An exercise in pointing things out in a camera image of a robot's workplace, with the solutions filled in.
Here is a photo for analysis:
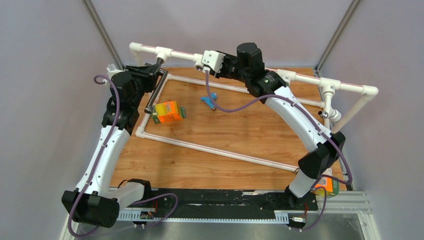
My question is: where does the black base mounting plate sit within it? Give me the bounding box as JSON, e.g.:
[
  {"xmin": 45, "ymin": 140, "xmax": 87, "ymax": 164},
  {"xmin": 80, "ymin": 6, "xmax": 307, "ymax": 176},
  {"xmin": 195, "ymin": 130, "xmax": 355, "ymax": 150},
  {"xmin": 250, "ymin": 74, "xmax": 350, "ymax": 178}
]
[{"xmin": 138, "ymin": 188, "xmax": 318, "ymax": 220}]

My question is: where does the blue water faucet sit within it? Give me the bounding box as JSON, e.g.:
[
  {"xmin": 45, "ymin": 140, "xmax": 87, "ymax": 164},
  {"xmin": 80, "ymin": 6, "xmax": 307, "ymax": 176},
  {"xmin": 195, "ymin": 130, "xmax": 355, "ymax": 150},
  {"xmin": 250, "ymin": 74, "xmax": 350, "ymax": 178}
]
[{"xmin": 200, "ymin": 92, "xmax": 218, "ymax": 111}]

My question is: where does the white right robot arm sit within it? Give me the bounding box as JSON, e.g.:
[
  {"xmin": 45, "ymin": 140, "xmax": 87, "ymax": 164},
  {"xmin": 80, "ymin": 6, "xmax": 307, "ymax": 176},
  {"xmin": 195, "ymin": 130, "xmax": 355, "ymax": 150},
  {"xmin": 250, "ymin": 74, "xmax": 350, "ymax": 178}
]
[{"xmin": 211, "ymin": 42, "xmax": 346, "ymax": 210}]

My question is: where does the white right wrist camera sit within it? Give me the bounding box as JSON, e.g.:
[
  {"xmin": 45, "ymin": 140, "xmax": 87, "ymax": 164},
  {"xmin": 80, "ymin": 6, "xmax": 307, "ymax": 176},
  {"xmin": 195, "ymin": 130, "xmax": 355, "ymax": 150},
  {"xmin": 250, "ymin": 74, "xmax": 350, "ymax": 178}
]
[{"xmin": 201, "ymin": 50, "xmax": 225, "ymax": 73}]

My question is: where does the black long-handle water faucet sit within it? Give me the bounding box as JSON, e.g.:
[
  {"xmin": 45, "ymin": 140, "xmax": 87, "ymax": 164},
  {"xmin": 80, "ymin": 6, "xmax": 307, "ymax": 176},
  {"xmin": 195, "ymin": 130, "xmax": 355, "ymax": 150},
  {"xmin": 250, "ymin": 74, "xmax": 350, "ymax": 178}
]
[{"xmin": 144, "ymin": 57, "xmax": 168, "ymax": 114}]

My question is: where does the white water faucet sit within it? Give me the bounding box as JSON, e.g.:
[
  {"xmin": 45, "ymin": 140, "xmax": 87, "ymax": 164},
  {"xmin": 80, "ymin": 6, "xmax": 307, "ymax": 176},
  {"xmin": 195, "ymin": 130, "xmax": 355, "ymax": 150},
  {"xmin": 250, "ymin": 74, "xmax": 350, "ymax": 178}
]
[{"xmin": 318, "ymin": 92, "xmax": 342, "ymax": 123}]

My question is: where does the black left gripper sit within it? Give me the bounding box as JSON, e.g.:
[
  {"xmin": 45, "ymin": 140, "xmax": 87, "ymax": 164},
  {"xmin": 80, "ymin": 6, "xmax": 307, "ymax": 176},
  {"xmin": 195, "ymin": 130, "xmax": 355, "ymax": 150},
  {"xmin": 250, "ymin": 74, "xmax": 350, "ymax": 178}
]
[{"xmin": 125, "ymin": 63, "xmax": 161, "ymax": 108}]

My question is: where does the orange box near right arm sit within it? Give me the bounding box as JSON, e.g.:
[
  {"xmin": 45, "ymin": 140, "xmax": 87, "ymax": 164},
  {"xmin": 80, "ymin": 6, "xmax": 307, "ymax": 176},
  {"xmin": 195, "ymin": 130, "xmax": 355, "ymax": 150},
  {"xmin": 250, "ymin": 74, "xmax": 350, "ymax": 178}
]
[{"xmin": 312, "ymin": 177, "xmax": 340, "ymax": 198}]

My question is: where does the orange green carton box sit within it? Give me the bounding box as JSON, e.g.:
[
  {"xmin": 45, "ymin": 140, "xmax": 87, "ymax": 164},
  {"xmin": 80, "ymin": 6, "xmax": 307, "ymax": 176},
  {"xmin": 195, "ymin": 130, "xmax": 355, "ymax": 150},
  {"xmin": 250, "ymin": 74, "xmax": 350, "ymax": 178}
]
[{"xmin": 151, "ymin": 101, "xmax": 187, "ymax": 124}]

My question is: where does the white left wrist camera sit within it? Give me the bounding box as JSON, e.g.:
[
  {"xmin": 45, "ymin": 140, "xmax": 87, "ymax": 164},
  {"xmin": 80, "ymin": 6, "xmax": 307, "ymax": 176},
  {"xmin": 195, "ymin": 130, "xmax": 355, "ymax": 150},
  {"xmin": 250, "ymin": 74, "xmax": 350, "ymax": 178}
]
[{"xmin": 106, "ymin": 64, "xmax": 124, "ymax": 80}]

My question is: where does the aluminium frame rail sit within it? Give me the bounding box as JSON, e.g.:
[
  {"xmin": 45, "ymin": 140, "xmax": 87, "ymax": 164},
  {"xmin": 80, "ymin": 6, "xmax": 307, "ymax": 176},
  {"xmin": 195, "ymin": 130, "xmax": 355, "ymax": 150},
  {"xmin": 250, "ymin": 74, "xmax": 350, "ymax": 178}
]
[{"xmin": 59, "ymin": 187, "xmax": 382, "ymax": 240}]

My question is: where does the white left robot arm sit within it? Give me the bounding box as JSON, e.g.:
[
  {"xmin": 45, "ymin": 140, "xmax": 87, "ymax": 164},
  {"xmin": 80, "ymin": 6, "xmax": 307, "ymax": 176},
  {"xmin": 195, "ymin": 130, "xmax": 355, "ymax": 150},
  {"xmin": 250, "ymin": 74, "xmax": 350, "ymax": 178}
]
[{"xmin": 61, "ymin": 62, "xmax": 168, "ymax": 228}]

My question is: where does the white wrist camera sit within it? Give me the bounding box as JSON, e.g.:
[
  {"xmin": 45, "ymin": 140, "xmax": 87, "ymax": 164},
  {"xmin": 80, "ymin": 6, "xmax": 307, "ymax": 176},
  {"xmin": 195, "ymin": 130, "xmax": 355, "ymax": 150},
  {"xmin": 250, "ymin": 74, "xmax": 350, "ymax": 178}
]
[
  {"xmin": 201, "ymin": 50, "xmax": 225, "ymax": 73},
  {"xmin": 106, "ymin": 64, "xmax": 124, "ymax": 80}
]

